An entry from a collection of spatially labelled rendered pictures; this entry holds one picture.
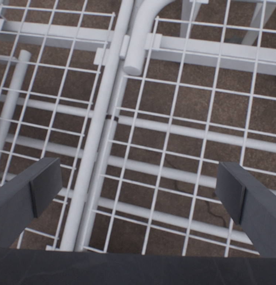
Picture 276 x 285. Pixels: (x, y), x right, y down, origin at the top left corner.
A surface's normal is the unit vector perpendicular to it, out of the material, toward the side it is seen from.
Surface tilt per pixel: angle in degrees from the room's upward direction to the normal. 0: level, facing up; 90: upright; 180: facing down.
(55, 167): 97
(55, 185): 97
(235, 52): 0
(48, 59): 0
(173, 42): 0
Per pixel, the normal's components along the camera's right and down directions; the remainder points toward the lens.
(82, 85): -0.14, -0.15
